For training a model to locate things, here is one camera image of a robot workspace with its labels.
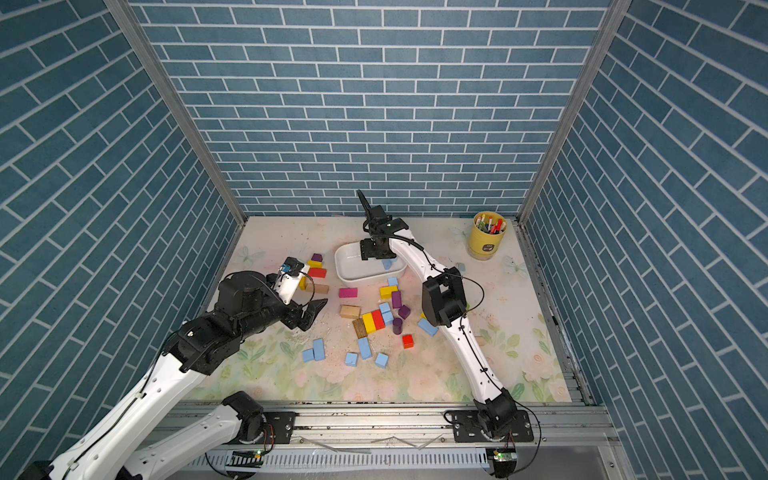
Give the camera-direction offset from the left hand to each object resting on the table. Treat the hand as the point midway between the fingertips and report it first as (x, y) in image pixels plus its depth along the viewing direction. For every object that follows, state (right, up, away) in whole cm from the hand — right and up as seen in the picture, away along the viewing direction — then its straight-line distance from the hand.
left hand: (319, 291), depth 70 cm
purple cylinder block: (+18, -14, +20) cm, 31 cm away
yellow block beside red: (+10, -13, +22) cm, 27 cm away
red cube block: (+22, -18, +17) cm, 33 cm away
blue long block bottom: (+9, -19, +17) cm, 27 cm away
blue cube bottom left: (+5, -21, +13) cm, 25 cm away
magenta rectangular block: (+2, -5, +29) cm, 30 cm away
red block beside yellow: (+12, -12, +22) cm, 28 cm away
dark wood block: (+7, -14, +20) cm, 26 cm away
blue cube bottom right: (+14, -21, +13) cm, 29 cm away
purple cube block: (-11, +6, +38) cm, 40 cm away
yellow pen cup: (+51, +17, +35) cm, 64 cm away
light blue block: (+15, +4, +38) cm, 41 cm away
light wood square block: (+3, -10, +24) cm, 26 cm away
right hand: (+9, +8, +34) cm, 36 cm away
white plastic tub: (+2, +2, +34) cm, 34 cm away
